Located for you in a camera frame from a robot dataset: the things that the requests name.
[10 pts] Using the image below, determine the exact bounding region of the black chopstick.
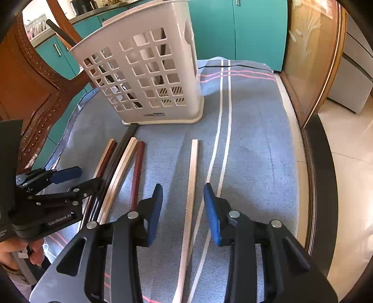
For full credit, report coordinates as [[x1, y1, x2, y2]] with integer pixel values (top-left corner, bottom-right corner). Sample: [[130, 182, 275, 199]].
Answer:
[[85, 123, 139, 223]]

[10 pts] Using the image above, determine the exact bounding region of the person's left hand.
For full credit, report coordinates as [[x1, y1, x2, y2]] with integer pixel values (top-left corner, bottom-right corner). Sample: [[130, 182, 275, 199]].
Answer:
[[0, 235, 45, 272]]

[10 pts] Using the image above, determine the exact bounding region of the brown and cream chopstick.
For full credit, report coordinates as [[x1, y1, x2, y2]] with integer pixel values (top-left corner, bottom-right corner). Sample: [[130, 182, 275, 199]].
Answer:
[[77, 138, 117, 232]]

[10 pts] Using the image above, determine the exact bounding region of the cream chopstick middle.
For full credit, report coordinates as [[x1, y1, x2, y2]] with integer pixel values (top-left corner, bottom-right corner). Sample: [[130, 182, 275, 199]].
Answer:
[[97, 137, 138, 225]]

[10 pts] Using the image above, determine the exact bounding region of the cream chopstick right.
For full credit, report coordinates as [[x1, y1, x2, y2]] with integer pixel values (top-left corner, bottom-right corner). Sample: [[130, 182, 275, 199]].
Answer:
[[172, 139, 199, 303]]

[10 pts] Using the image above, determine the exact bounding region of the dark red chopstick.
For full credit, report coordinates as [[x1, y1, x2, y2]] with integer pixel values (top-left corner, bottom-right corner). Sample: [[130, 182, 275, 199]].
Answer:
[[130, 141, 145, 211]]

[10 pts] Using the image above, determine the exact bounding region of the blue striped table cloth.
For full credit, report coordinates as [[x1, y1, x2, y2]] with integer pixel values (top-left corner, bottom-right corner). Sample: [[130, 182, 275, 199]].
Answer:
[[28, 56, 301, 303]]

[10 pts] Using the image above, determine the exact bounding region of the carved wooden chair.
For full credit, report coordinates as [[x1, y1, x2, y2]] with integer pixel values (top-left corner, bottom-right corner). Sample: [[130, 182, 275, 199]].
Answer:
[[1, 1, 90, 174]]

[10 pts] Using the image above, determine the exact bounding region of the white plastic utensil basket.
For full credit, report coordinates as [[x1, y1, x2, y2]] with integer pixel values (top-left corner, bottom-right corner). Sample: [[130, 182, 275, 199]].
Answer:
[[70, 1, 204, 125]]

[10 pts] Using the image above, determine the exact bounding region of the black stick in basket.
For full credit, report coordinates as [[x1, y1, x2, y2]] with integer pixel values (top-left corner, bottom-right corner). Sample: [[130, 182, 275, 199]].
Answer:
[[46, 19, 76, 47]]

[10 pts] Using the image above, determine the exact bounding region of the white refrigerator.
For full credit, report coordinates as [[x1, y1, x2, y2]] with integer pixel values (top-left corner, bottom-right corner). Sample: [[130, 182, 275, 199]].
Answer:
[[328, 16, 373, 114]]

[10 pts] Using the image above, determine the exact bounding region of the wooden glass-front cabinet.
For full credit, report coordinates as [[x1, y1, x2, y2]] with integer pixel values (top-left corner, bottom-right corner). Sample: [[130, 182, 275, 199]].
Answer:
[[280, 1, 347, 128]]

